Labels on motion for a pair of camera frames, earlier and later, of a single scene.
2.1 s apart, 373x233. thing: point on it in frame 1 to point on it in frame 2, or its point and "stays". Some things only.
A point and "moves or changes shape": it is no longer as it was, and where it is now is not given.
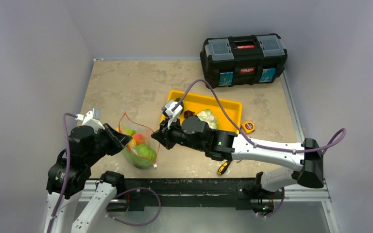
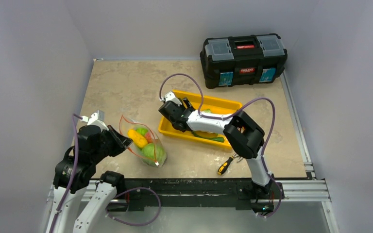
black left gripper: x=119 y=140 stays
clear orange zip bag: x=143 y=151 moves or changes shape
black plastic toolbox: x=242 y=60 stays
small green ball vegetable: x=130 y=132 to x=142 y=131
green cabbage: x=141 y=156 to x=152 y=152
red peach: x=139 y=138 to x=148 y=137
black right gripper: x=166 y=134 to x=169 y=114
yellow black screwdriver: x=222 y=168 stays
